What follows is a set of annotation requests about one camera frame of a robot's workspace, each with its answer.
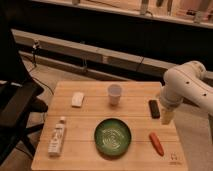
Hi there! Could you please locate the orange carrot toy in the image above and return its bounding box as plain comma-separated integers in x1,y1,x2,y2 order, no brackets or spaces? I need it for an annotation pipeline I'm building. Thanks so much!
149,132,164,156

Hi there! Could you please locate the white tube bottle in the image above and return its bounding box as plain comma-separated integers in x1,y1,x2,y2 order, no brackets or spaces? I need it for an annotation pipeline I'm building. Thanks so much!
48,116,66,157

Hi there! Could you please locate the green ceramic bowl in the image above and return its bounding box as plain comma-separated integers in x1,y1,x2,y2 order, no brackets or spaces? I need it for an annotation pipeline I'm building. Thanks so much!
94,118,132,157

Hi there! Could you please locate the black rectangular device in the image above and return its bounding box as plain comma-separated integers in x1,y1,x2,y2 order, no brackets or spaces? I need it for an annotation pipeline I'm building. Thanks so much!
149,100,160,119

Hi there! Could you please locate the white computer mouse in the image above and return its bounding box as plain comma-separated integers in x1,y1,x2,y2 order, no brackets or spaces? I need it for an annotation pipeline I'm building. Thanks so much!
71,92,84,107

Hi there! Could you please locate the black office chair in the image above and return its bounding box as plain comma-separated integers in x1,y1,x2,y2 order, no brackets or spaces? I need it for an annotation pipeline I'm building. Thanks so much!
0,11,48,166

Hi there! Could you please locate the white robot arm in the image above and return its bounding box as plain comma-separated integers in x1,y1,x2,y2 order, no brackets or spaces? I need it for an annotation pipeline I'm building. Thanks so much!
159,61,213,125

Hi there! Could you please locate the black floor cable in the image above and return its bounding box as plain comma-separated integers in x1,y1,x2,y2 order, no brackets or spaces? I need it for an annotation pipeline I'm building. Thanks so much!
20,43,55,96

